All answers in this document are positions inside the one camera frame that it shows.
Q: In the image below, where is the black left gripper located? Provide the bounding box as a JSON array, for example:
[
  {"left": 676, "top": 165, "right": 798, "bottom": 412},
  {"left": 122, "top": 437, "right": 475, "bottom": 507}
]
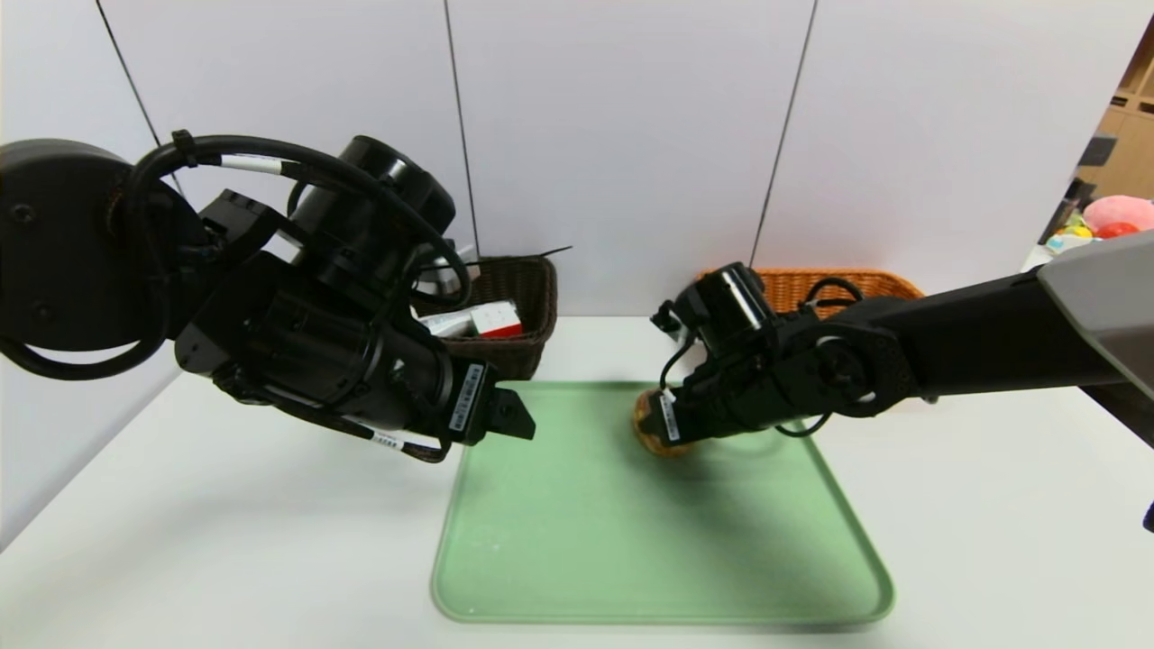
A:
[{"left": 368, "top": 322, "right": 536, "bottom": 447}]

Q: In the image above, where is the colourful puzzle cube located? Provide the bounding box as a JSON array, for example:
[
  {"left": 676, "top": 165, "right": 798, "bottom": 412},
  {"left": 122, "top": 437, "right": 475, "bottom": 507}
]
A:
[{"left": 469, "top": 301, "right": 525, "bottom": 341}]

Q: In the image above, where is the white plastic bottle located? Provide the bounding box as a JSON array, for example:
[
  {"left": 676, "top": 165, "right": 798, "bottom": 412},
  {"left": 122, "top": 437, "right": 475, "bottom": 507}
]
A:
[{"left": 417, "top": 309, "right": 476, "bottom": 340}]

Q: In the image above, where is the pink topped round bun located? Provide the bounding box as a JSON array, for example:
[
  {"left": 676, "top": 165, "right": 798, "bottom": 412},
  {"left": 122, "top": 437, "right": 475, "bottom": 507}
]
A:
[{"left": 631, "top": 388, "right": 697, "bottom": 459}]

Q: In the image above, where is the dark brown wicker basket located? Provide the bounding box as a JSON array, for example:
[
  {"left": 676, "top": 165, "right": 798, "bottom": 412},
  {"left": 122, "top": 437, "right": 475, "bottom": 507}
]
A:
[{"left": 410, "top": 255, "right": 559, "bottom": 380}]

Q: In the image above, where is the orange wicker basket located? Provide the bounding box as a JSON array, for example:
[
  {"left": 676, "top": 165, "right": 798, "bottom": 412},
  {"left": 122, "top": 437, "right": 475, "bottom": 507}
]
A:
[{"left": 694, "top": 268, "right": 927, "bottom": 318}]

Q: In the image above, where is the light green plastic tray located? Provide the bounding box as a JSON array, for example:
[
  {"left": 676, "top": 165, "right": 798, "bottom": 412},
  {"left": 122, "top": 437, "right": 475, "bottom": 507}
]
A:
[{"left": 431, "top": 380, "right": 896, "bottom": 626}]

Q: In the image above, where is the pink plush toy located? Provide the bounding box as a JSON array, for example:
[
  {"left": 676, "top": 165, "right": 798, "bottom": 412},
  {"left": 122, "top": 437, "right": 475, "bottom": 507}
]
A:
[{"left": 1082, "top": 195, "right": 1154, "bottom": 233}]

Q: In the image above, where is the wooden shelf unit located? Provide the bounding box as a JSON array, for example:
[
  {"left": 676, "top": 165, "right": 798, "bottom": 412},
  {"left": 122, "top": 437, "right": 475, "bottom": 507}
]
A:
[{"left": 1077, "top": 18, "right": 1154, "bottom": 201}]

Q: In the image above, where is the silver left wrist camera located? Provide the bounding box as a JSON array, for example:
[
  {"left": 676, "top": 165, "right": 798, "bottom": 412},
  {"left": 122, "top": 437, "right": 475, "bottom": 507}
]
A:
[{"left": 417, "top": 245, "right": 481, "bottom": 300}]

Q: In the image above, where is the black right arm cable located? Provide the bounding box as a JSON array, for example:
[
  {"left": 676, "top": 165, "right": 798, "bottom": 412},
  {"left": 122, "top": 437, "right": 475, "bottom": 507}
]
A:
[{"left": 656, "top": 277, "right": 868, "bottom": 440}]

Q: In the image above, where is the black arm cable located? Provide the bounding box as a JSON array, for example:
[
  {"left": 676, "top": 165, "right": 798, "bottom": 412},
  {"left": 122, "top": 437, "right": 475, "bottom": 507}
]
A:
[
  {"left": 656, "top": 277, "right": 868, "bottom": 440},
  {"left": 126, "top": 129, "right": 573, "bottom": 465}
]

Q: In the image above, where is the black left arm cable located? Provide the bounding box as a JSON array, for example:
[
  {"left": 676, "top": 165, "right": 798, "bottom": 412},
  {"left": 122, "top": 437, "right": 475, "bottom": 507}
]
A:
[{"left": 126, "top": 129, "right": 573, "bottom": 465}]

